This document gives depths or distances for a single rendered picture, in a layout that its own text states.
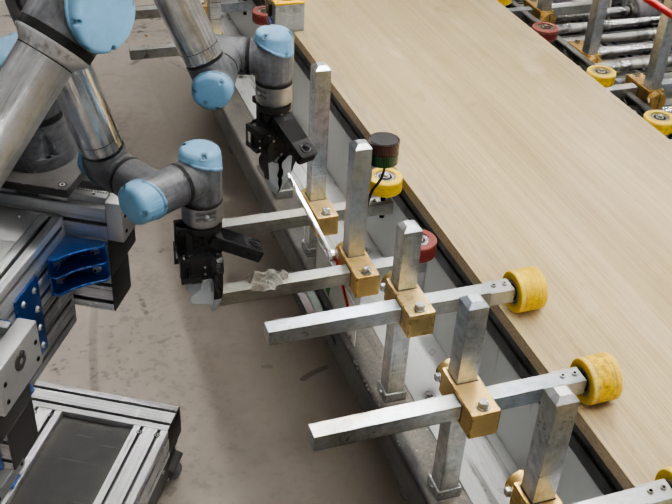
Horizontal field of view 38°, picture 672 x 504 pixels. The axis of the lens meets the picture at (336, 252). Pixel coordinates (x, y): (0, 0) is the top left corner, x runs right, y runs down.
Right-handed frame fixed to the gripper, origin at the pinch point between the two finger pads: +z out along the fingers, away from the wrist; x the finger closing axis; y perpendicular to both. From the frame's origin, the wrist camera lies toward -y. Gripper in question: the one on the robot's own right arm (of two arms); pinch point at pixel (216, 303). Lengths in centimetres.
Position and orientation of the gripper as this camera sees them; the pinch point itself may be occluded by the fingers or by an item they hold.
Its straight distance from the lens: 192.1
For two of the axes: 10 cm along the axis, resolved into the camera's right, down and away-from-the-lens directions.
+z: -0.5, 8.1, 5.8
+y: -9.4, 1.5, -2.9
